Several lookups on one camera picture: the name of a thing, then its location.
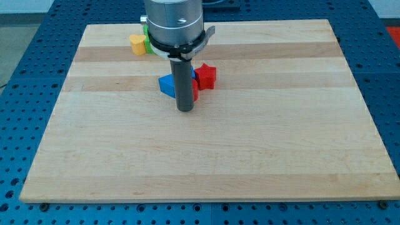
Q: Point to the red circle block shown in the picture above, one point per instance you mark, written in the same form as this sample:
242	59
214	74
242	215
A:
195	90

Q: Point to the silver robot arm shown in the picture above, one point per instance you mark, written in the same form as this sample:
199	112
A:
174	22

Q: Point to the red star block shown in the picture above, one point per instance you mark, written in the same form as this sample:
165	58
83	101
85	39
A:
206	76

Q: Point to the blue block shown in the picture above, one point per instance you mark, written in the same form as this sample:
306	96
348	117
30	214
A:
166	84

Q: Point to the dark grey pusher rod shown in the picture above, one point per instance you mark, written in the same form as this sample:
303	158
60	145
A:
183	85

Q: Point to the green block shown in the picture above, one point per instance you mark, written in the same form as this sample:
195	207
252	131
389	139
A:
147	43

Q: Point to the wooden board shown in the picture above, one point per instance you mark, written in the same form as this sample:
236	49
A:
285	122

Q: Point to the yellow heart block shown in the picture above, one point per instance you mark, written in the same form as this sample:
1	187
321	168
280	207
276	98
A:
138	44

